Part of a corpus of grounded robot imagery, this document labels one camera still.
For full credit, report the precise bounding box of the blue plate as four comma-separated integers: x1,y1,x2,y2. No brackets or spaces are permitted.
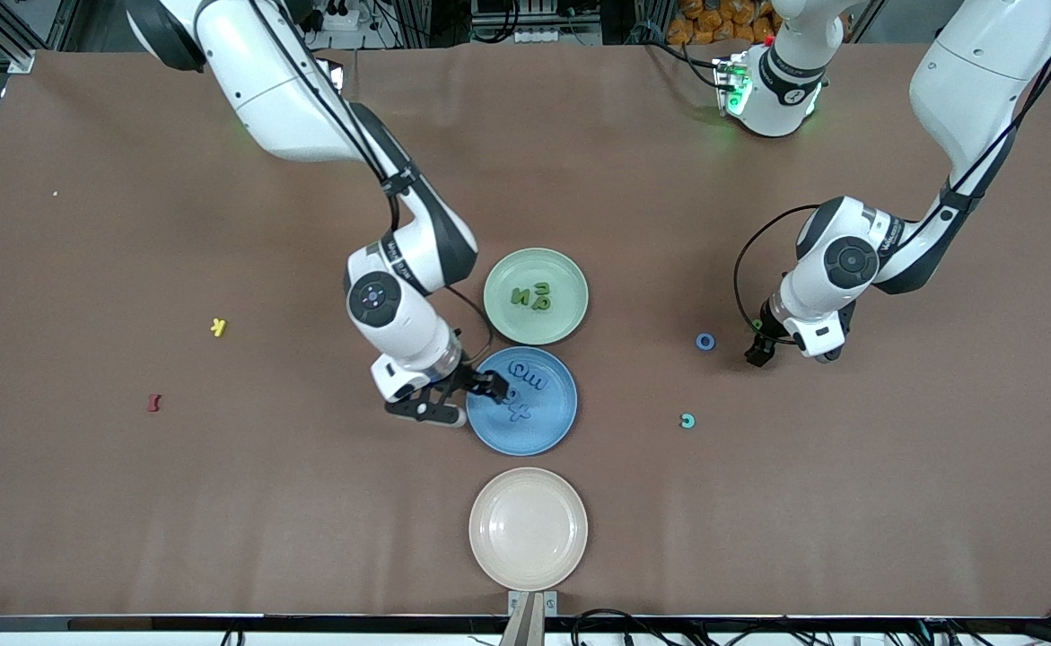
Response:
466,346,579,457

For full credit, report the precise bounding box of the green plate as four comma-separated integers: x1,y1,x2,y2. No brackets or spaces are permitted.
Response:
483,248,590,346

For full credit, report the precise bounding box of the beige plate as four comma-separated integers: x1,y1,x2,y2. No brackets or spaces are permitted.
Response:
469,467,589,593

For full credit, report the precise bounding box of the brown table cover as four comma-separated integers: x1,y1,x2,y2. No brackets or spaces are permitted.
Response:
0,40,1051,620

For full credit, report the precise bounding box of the orange bags pile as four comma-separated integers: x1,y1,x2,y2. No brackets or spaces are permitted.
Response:
666,0,782,46

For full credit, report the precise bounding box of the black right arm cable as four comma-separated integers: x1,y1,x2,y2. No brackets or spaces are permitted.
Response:
256,0,495,371

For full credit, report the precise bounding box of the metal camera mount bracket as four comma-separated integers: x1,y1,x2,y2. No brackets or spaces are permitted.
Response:
500,590,558,646

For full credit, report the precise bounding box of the black cable loop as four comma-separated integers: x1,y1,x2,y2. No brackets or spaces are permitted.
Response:
572,609,670,646

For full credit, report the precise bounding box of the black cable bundle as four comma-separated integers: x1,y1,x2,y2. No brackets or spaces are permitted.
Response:
723,603,1051,646

